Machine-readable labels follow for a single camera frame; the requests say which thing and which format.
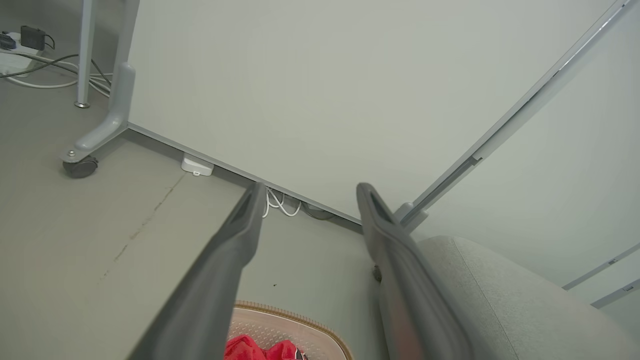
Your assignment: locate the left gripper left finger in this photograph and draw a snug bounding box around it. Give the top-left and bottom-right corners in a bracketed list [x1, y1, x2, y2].
[127, 181, 267, 360]

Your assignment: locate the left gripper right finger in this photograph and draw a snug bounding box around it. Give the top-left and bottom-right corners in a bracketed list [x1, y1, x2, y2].
[356, 182, 474, 360]

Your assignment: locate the red garment with white label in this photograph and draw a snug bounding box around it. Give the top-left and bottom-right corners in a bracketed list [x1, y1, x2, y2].
[223, 334, 309, 360]

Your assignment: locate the grey fabric sofa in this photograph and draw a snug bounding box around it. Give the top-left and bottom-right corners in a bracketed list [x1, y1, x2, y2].
[416, 235, 640, 360]

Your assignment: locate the beige plastic laundry basket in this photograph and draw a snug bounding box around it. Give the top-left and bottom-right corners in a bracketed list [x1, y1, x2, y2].
[223, 300, 354, 360]

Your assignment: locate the grey partition leg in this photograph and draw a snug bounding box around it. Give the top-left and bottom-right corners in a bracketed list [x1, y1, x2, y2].
[59, 0, 141, 166]
[394, 201, 430, 234]

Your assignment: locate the small white floor box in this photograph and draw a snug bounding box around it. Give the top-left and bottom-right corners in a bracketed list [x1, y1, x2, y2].
[180, 152, 215, 178]

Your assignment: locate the black caster wheel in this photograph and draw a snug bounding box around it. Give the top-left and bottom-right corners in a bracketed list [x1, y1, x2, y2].
[62, 156, 99, 180]

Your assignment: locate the white partition panel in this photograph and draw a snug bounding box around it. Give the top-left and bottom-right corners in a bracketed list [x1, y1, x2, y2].
[122, 0, 631, 224]
[410, 0, 640, 309]

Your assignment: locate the thin grey table leg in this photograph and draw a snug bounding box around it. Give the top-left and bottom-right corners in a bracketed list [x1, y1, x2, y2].
[74, 0, 97, 109]

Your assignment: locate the white power strip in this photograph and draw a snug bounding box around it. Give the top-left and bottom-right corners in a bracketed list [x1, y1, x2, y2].
[0, 32, 40, 77]

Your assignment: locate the black power adapter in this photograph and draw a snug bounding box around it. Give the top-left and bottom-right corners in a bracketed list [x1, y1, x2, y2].
[20, 25, 47, 51]

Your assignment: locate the looped white cable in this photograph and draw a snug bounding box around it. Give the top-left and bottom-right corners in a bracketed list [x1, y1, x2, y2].
[262, 187, 303, 219]

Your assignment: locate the white floor cable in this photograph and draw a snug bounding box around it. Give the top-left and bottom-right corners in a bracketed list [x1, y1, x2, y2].
[0, 59, 114, 99]

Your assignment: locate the dark floor cable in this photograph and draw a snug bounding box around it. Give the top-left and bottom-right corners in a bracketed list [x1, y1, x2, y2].
[0, 53, 81, 79]

